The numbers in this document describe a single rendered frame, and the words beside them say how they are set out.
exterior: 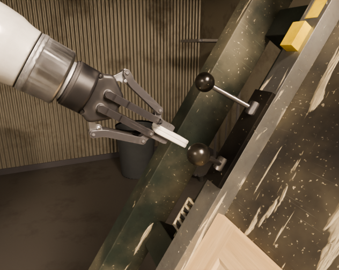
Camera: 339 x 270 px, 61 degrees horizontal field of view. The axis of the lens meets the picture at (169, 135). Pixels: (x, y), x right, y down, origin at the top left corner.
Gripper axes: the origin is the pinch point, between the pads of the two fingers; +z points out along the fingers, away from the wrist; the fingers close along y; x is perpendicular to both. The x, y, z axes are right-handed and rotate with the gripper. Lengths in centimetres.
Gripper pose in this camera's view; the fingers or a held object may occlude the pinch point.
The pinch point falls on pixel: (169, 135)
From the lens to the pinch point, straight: 53.6
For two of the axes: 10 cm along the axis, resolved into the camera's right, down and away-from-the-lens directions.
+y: -4.9, 8.7, 0.5
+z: 7.9, 4.2, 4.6
